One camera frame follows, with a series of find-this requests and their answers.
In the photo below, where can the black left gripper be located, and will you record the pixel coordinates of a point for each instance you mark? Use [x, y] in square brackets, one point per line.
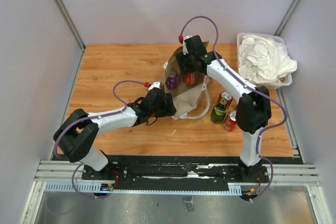
[169, 109]

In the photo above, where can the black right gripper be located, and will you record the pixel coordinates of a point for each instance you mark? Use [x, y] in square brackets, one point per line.
[184, 68]

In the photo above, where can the red soda can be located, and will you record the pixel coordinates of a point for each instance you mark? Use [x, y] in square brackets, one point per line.
[189, 79]

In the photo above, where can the purple soda can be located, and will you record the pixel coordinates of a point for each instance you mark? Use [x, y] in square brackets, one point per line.
[172, 80]

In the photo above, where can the pink patterned canvas bag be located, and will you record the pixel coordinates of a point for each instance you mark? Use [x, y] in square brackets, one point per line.
[190, 102]

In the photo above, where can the dark glass bottle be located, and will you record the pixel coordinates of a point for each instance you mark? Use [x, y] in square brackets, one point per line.
[219, 111]

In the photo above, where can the red coke can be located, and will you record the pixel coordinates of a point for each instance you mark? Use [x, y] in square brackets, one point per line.
[230, 121]
[225, 94]

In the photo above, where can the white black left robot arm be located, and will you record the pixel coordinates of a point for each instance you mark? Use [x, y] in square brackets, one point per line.
[77, 134]

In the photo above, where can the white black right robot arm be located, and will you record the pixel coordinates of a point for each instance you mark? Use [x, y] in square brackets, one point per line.
[253, 107]

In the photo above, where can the white crumpled cloth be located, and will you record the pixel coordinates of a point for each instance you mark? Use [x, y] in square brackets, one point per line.
[267, 58]

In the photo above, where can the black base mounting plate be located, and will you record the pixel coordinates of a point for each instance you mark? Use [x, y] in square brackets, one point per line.
[177, 171]

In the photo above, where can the white plastic basket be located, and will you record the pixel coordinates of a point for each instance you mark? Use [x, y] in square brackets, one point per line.
[262, 58]

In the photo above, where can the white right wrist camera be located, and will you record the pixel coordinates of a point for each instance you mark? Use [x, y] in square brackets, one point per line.
[182, 41]

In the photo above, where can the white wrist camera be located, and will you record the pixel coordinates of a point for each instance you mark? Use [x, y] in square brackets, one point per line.
[182, 41]
[150, 86]

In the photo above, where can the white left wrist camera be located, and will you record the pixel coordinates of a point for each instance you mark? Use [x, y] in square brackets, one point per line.
[150, 86]

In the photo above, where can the front aluminium frame rails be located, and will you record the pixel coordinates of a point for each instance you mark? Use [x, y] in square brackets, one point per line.
[55, 171]

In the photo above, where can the white slotted cable duct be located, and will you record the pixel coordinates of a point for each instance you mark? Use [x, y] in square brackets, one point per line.
[106, 188]

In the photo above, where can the aluminium frame rail right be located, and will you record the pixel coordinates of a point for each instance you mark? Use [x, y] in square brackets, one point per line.
[287, 17]

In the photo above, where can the aluminium frame rail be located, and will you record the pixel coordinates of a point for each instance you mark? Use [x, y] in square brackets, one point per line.
[287, 17]
[64, 13]

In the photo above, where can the aluminium frame rail left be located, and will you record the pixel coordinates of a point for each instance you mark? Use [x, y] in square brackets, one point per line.
[64, 13]

